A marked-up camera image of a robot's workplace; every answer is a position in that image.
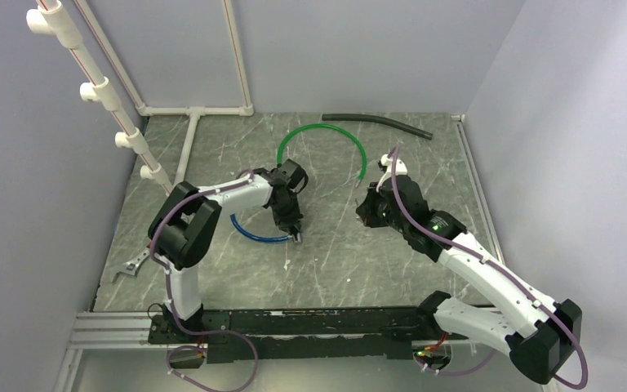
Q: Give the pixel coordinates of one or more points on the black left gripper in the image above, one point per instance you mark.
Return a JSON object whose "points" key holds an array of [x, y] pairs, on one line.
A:
{"points": [[293, 220]]}

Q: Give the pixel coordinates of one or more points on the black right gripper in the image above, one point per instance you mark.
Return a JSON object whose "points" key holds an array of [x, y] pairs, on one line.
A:
{"points": [[366, 210]]}

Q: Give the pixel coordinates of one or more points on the green cable lock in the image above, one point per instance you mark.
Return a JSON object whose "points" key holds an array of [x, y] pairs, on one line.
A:
{"points": [[324, 126]]}

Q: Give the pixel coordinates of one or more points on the blue cable lock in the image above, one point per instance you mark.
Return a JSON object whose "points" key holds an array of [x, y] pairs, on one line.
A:
{"points": [[263, 239]]}

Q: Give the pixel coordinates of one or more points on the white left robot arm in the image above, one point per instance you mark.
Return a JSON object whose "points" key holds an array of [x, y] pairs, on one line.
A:
{"points": [[182, 231]]}

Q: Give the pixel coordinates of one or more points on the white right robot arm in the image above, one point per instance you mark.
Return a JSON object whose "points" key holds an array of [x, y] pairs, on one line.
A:
{"points": [[536, 332]]}

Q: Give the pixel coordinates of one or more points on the black foam tube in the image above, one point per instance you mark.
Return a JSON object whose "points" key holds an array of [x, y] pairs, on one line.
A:
{"points": [[369, 118]]}

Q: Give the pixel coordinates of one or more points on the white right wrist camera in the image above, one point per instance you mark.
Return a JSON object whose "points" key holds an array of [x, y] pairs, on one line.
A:
{"points": [[385, 164]]}

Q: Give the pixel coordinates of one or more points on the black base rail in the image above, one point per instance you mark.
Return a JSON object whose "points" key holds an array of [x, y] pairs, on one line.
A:
{"points": [[391, 332]]}

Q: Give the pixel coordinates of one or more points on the red handled adjustable wrench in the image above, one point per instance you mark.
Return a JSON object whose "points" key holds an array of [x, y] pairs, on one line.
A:
{"points": [[130, 267]]}

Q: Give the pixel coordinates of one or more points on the aluminium extrusion frame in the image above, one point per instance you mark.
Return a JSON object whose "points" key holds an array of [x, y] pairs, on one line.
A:
{"points": [[130, 331]]}

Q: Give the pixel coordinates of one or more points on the white PVC pipe frame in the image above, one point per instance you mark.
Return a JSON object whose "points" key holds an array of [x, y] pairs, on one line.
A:
{"points": [[51, 18]]}

